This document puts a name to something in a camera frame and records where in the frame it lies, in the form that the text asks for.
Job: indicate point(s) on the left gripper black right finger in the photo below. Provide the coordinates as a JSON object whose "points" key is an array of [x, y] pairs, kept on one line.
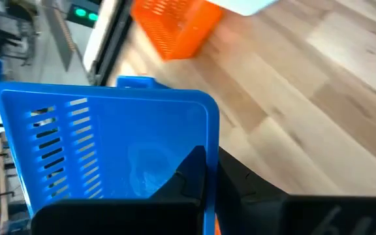
{"points": [[273, 215]]}

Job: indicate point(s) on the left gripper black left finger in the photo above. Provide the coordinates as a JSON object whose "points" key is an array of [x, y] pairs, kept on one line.
{"points": [[181, 202]]}

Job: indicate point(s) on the blue slotted plastic basket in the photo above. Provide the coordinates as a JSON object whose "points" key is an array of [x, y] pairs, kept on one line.
{"points": [[126, 130]]}

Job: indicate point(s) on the orange slotted plastic basket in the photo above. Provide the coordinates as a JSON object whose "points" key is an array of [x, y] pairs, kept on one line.
{"points": [[178, 29]]}

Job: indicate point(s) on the black box with green lights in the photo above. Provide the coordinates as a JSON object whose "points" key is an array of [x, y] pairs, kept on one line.
{"points": [[83, 14]]}

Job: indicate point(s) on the black table frame rail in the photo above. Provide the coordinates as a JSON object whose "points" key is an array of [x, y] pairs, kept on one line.
{"points": [[113, 45]]}

